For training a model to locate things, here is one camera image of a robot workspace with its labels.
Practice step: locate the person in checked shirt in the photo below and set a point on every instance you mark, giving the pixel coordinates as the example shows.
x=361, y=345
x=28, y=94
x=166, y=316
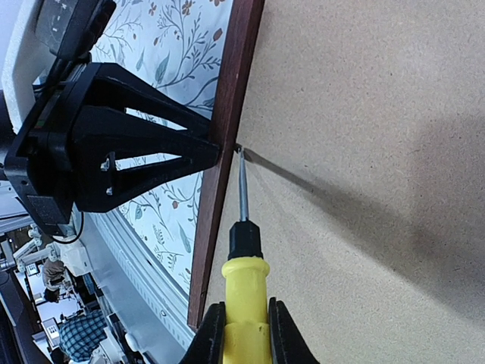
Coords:
x=81, y=335

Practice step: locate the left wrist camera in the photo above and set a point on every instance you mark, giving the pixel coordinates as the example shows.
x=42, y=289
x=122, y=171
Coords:
x=70, y=28

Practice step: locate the red-brown wooden picture frame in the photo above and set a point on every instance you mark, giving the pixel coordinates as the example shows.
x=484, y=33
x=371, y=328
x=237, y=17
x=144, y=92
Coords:
x=363, y=125

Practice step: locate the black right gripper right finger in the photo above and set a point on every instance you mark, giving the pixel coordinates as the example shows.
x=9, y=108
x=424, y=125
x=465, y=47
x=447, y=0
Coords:
x=287, y=343

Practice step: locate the yellow handled screwdriver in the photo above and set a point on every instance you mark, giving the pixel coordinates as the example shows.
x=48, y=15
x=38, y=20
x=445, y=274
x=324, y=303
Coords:
x=246, y=332

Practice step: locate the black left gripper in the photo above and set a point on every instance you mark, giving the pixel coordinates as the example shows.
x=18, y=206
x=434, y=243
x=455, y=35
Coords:
x=72, y=152

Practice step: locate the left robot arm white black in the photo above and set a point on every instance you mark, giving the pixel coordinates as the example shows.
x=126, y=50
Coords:
x=31, y=68

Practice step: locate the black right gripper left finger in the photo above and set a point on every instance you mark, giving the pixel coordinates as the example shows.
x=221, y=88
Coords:
x=207, y=344

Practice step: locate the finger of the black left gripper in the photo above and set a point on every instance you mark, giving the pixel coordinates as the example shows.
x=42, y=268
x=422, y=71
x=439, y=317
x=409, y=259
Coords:
x=115, y=87

